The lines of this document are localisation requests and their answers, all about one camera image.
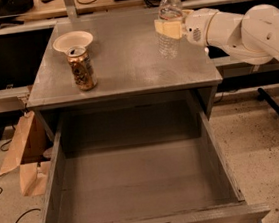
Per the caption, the open cardboard box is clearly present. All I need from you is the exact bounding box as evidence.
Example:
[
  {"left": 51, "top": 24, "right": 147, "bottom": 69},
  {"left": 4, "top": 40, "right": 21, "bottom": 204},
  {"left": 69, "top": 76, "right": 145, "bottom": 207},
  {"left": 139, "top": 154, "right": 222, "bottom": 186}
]
[{"left": 0, "top": 112, "right": 51, "bottom": 196}]

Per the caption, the open grey top drawer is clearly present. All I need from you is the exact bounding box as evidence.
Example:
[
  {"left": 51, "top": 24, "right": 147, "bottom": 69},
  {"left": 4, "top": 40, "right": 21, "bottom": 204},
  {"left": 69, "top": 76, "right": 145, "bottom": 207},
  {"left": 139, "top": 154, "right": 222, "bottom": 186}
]
[{"left": 42, "top": 96, "right": 269, "bottom": 223}]

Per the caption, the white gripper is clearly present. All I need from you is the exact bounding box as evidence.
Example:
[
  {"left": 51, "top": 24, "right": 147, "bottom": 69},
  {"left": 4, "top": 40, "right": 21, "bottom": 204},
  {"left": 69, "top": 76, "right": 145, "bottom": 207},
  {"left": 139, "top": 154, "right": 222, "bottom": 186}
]
[{"left": 155, "top": 8, "right": 218, "bottom": 47}]

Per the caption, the white paper bowl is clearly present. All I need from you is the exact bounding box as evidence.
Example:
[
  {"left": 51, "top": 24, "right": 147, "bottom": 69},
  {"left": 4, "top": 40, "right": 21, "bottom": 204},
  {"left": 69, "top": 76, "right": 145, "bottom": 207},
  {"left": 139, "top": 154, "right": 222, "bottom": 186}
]
[{"left": 52, "top": 30, "right": 93, "bottom": 53}]

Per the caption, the grey metal cabinet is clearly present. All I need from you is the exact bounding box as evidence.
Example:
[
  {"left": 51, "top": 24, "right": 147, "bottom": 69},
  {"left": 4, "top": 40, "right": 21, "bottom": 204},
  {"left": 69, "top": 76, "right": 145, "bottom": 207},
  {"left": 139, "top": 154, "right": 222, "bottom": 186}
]
[{"left": 17, "top": 0, "right": 229, "bottom": 144}]

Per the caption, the clear plastic water bottle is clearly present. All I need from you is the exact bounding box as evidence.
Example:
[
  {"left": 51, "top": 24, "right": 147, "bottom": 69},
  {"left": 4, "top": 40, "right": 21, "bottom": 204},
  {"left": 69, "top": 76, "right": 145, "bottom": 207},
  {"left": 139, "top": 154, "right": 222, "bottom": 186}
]
[{"left": 154, "top": 0, "right": 183, "bottom": 59}]

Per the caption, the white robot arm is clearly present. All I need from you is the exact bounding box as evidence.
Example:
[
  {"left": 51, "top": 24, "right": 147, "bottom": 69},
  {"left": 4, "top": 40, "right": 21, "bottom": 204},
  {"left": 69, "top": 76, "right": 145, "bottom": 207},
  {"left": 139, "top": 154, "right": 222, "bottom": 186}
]
[{"left": 155, "top": 4, "right": 279, "bottom": 65}]

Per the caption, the gold soda can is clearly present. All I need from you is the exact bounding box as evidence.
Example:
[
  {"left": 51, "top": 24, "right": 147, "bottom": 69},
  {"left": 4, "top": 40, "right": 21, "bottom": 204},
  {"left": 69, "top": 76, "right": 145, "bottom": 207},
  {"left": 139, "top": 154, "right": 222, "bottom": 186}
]
[{"left": 66, "top": 46, "right": 97, "bottom": 91}]

